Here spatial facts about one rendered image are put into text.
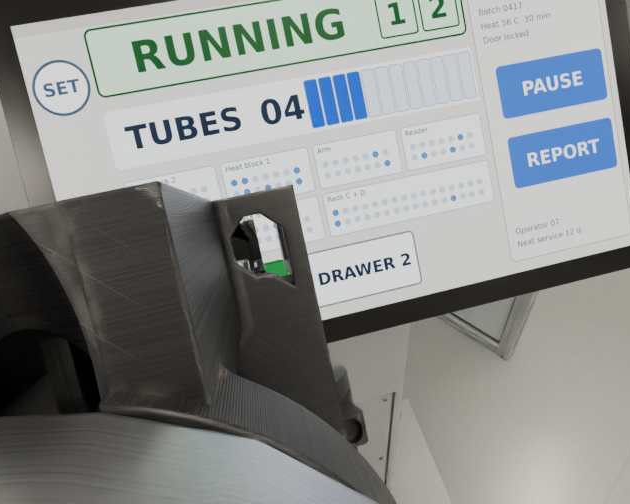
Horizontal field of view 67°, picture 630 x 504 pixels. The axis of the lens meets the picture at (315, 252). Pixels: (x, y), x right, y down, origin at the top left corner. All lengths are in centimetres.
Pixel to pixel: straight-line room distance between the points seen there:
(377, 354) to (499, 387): 91
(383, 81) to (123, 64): 20
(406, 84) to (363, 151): 7
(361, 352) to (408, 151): 32
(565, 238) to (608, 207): 5
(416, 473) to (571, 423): 46
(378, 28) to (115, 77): 21
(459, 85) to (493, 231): 13
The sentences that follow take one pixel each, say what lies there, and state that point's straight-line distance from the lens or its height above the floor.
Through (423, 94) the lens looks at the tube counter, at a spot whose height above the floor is 110.
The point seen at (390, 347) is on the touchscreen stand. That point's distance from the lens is 66.
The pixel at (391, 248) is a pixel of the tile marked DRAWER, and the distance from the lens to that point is 41.
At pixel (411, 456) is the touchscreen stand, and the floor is 3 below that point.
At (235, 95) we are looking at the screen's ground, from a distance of 40.
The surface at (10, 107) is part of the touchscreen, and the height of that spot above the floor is 114.
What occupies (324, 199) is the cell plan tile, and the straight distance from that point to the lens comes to 39.
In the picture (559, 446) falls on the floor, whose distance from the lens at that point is 151.
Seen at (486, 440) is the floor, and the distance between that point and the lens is 146.
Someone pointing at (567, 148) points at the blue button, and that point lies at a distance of 48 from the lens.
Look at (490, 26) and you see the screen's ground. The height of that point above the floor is 114.
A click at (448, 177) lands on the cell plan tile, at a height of 105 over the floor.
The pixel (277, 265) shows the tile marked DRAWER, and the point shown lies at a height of 102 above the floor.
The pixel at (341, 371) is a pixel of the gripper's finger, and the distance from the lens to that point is 16.
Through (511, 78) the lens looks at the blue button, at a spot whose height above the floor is 110.
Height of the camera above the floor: 130
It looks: 45 degrees down
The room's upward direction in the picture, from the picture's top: 6 degrees counter-clockwise
